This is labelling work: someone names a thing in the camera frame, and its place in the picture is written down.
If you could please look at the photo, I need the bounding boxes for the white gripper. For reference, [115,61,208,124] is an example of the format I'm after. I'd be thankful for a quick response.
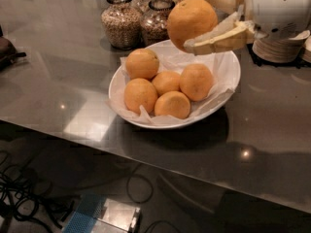
[184,0,311,55]

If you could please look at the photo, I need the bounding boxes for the orange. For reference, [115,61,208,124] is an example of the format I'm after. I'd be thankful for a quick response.
[123,78,157,114]
[155,91,191,119]
[152,71,180,96]
[167,0,218,51]
[125,49,159,80]
[180,63,214,101]

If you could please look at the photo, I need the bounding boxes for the white ceramic bowl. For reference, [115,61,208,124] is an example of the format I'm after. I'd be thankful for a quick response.
[108,39,242,130]

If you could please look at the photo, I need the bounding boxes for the stack of white plates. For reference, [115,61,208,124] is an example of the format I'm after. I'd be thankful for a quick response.
[252,30,310,64]

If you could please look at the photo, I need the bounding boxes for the right glass grain jar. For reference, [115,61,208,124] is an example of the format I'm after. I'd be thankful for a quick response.
[140,0,175,46]

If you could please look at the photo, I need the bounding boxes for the glass grain jar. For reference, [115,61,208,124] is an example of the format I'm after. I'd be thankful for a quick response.
[140,0,175,46]
[101,0,141,50]

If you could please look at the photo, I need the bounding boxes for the black mat under plates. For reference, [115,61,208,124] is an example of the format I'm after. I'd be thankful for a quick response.
[247,44,311,69]

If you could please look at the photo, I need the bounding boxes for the left glass grain jar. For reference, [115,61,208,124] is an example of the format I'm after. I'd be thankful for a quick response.
[101,0,141,50]

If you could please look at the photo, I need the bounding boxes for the dark brown object at left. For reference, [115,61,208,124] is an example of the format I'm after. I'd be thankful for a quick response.
[0,26,26,70]

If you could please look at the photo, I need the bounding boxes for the blue and metal box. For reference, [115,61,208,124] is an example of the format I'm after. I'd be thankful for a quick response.
[62,194,141,233]

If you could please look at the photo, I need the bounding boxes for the black cables under table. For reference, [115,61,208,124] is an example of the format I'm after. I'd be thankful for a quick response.
[0,150,76,230]

